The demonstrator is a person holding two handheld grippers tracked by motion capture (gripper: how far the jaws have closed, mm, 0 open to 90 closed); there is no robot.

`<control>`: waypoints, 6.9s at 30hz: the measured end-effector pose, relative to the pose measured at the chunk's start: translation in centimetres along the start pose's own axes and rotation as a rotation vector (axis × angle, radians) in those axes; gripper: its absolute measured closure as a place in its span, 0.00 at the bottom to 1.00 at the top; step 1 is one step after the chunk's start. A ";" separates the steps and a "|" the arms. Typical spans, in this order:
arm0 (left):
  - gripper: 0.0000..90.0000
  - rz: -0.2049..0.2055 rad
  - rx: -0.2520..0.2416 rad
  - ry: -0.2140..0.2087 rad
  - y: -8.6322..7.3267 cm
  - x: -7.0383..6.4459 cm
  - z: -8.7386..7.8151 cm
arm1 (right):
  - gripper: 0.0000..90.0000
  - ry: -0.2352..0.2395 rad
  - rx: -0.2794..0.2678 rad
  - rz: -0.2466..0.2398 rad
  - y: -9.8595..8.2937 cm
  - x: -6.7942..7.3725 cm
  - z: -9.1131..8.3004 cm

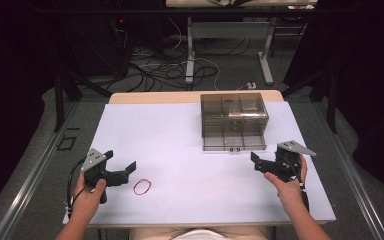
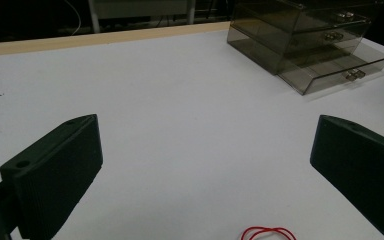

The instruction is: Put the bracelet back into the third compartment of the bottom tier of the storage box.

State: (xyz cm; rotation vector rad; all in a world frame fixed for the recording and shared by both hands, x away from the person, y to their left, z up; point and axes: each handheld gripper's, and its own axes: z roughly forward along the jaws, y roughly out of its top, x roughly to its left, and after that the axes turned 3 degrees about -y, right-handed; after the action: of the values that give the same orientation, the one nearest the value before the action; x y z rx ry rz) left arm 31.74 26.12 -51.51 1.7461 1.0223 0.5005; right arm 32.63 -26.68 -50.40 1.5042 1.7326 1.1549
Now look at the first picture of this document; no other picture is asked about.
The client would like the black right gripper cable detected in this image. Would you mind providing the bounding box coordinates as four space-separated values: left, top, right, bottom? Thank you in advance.
289 163 312 213

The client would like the red rubber band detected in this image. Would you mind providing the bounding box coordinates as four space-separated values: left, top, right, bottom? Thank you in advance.
133 178 152 196

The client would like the white table mat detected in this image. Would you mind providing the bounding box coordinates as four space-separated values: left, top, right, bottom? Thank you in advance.
62 101 337 225

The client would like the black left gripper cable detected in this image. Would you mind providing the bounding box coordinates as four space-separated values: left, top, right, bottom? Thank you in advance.
65 157 88 218

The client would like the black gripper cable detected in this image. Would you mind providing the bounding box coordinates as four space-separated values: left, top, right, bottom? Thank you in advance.
65 157 88 218
289 163 312 213

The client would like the white background desk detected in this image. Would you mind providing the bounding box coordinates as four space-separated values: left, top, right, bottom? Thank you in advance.
165 0 318 86

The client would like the person's right hand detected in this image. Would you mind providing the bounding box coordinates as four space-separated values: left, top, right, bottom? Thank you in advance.
263 154 309 214

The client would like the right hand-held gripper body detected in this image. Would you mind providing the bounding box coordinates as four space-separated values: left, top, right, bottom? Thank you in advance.
269 140 317 183

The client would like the person's left hand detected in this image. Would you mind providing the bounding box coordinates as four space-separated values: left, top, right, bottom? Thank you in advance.
72 171 108 219

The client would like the transparent grey drawer box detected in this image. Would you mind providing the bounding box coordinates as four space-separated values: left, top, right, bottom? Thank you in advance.
199 92 270 153

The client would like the person's lap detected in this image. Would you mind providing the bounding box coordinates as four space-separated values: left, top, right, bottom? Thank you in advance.
129 226 275 240

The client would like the bundle of floor cables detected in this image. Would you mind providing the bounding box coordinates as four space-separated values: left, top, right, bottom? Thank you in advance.
125 36 253 93

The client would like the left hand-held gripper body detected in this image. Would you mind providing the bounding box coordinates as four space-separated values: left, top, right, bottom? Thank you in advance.
80 148 130 205

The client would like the metal floor rail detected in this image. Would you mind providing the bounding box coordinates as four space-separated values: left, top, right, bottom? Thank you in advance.
0 101 82 240
312 99 384 240

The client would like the black metal stand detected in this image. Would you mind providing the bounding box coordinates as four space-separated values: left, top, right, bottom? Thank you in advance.
280 64 340 135
53 64 114 133

